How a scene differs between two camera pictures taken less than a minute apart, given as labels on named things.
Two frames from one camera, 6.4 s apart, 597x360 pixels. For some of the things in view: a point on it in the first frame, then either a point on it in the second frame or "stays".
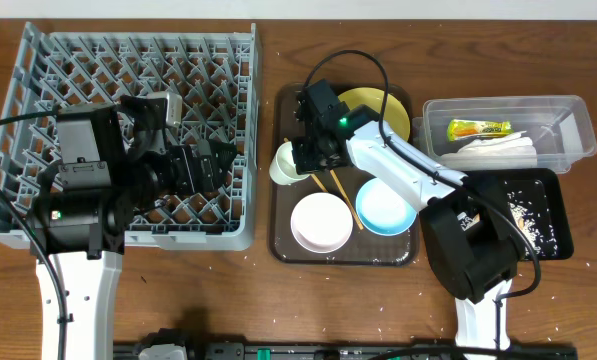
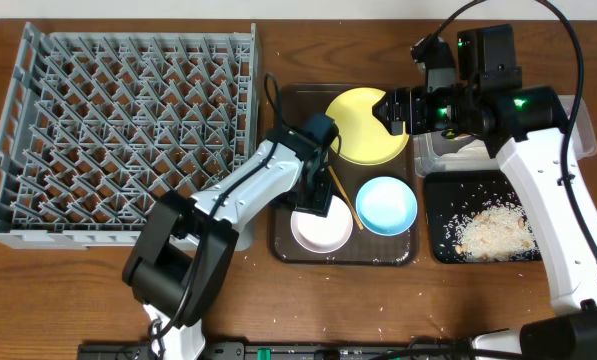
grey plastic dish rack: [215, 72] stays
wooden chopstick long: [355, 216] stays
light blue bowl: [382, 209] stays
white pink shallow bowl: [321, 222] stays
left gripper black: [198, 167] → [311, 201]
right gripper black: [303, 163] → [417, 97]
